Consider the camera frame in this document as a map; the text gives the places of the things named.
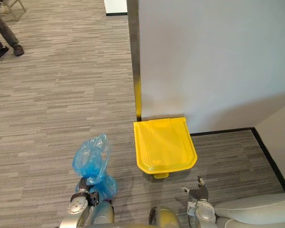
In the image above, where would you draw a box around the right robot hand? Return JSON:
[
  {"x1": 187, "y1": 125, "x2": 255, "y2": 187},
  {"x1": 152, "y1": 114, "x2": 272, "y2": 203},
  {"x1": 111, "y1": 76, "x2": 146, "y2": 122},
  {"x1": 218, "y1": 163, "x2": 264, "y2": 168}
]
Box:
[{"x1": 180, "y1": 175, "x2": 209, "y2": 200}]

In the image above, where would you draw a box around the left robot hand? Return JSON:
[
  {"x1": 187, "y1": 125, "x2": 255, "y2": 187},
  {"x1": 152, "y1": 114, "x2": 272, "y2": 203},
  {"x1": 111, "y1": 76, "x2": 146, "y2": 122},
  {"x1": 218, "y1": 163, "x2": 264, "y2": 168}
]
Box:
[{"x1": 75, "y1": 177, "x2": 101, "y2": 206}]

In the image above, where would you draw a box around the blue plastic rubbish bag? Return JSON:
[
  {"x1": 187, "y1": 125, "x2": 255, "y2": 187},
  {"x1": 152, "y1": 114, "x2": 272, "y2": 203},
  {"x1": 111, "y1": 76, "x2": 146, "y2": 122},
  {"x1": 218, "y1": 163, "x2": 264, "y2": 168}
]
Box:
[{"x1": 72, "y1": 133, "x2": 118, "y2": 198}]

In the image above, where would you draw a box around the person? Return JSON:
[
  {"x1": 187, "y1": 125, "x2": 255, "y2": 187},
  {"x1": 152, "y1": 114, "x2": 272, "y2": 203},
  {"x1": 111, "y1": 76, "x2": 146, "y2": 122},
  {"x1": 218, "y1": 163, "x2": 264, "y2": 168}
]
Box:
[{"x1": 0, "y1": 4, "x2": 25, "y2": 60}]

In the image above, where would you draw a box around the metal chair frame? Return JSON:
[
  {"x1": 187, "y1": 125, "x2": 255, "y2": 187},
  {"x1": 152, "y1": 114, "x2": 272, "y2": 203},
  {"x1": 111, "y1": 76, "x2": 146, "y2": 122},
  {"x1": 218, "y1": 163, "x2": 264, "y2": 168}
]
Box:
[{"x1": 5, "y1": 0, "x2": 27, "y2": 22}]

